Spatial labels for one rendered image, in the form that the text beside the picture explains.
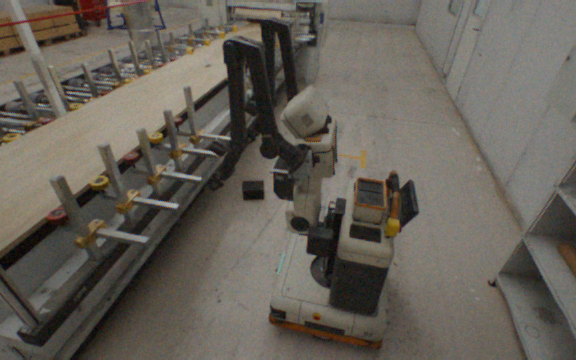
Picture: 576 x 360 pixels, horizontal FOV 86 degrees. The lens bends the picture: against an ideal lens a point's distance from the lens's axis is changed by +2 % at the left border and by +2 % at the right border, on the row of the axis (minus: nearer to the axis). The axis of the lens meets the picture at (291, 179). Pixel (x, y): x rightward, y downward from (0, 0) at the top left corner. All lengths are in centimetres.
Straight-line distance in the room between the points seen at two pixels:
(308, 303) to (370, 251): 57
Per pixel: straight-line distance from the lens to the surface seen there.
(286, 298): 188
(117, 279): 232
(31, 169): 211
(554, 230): 248
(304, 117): 129
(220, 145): 132
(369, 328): 189
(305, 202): 153
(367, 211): 152
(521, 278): 270
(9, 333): 174
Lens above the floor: 185
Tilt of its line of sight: 36 degrees down
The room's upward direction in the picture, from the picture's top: 2 degrees clockwise
